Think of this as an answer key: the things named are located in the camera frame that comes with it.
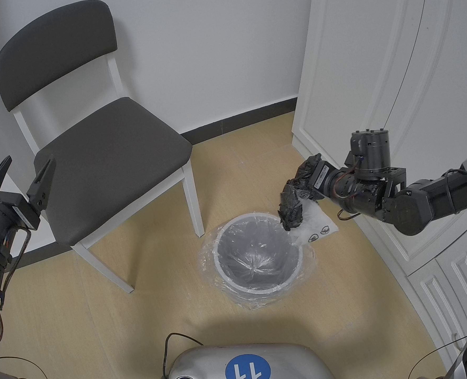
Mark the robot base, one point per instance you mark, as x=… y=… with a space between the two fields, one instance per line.
x=257 y=359

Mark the clear plastic bag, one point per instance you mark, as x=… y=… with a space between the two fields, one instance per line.
x=257 y=259

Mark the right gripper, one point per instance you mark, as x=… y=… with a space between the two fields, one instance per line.
x=344 y=188

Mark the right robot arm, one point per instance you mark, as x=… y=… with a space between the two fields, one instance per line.
x=415 y=207

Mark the black plastic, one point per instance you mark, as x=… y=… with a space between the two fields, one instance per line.
x=292 y=203

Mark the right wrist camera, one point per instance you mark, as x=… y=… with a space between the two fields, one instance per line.
x=348 y=159

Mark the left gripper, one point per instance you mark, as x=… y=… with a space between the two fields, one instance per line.
x=16 y=213

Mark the white wardrobe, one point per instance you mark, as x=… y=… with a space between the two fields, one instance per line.
x=356 y=53

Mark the grey padded white chair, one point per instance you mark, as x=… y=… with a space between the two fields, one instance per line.
x=99 y=152

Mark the white trash bin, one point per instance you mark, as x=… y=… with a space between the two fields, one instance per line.
x=225 y=267

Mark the clear printed wrapper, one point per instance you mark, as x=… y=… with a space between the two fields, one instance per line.
x=320 y=219

